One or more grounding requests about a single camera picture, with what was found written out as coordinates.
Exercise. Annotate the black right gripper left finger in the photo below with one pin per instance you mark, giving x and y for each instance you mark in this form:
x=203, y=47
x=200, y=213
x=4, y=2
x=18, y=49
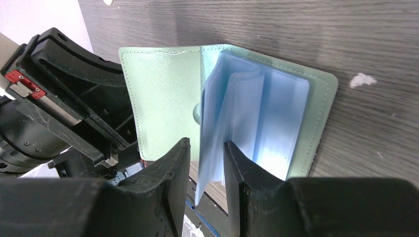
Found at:
x=150, y=203

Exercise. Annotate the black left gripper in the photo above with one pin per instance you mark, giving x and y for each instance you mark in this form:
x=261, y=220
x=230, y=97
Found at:
x=90, y=86

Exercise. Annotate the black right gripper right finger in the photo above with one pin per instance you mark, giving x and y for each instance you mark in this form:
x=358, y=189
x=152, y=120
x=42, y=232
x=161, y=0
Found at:
x=262, y=205

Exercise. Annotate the mint green card holder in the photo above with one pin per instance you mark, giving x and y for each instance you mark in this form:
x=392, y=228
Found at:
x=275, y=111

